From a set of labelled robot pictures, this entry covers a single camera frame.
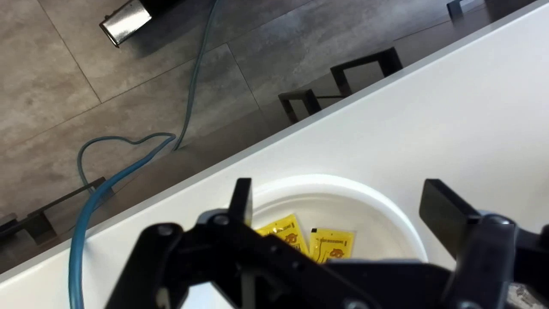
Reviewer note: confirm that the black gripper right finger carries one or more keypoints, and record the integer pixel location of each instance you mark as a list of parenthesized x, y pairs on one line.
[(449, 221)]

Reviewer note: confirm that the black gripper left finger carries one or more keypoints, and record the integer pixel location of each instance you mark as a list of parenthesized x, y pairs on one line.
[(241, 200)]

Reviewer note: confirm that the yellow sachet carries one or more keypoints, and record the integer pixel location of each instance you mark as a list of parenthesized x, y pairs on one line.
[(284, 233), (332, 243)]

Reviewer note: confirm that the white paper plate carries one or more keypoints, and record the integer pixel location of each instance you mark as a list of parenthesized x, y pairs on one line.
[(344, 204)]

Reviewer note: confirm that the silver metal foot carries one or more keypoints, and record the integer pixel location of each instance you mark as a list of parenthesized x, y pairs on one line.
[(126, 23)]

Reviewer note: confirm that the black stool frame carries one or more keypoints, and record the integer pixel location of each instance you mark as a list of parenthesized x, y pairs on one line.
[(367, 61), (41, 221)]

